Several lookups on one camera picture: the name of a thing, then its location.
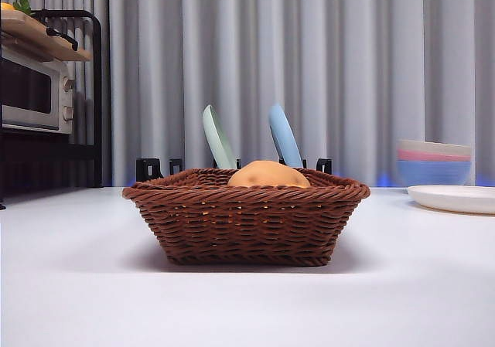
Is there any white oval plate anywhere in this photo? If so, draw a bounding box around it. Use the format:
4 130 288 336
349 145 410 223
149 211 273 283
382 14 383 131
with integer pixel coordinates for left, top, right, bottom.
406 184 495 216

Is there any brown wicker basket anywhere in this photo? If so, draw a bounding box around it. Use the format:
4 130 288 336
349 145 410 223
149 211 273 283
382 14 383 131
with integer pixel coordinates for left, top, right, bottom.
122 167 372 268

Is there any tan potato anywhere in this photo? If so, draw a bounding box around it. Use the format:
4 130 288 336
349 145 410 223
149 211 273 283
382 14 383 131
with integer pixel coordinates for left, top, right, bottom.
227 159 312 189

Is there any grey pleated curtain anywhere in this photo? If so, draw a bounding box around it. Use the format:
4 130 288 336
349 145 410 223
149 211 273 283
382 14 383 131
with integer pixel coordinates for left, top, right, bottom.
0 0 495 188

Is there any black dish rack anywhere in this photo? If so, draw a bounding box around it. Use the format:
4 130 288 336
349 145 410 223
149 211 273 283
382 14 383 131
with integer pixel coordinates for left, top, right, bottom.
135 156 333 182

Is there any pale green plate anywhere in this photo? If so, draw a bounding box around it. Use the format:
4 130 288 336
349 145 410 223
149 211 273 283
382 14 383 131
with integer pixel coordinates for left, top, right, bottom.
201 104 237 170

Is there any beige bowl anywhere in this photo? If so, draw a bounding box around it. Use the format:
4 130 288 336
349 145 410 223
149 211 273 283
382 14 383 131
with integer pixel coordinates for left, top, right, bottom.
397 138 473 162

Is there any black handle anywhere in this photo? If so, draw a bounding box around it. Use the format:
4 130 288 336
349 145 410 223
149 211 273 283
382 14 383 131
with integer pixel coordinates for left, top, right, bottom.
46 26 80 52

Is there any light blue plate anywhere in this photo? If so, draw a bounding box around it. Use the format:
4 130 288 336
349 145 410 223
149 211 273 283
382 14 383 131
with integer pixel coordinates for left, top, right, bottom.
268 103 304 168

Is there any white toaster oven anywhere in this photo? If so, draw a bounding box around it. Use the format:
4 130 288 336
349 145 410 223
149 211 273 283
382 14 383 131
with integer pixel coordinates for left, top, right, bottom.
0 46 77 137

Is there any black metal shelf frame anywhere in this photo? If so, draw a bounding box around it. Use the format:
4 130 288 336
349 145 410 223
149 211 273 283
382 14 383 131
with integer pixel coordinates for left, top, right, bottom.
0 8 104 211

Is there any wooden cutting board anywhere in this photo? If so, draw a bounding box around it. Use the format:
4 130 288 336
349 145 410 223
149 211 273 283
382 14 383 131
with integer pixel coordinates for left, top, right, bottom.
0 8 94 63

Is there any blue bowl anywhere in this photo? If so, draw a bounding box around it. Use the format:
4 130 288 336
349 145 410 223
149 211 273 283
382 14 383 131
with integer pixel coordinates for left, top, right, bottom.
396 159 473 188

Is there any pink bowl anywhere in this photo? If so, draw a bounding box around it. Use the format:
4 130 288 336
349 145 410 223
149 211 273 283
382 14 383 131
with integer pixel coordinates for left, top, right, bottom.
398 148 473 164

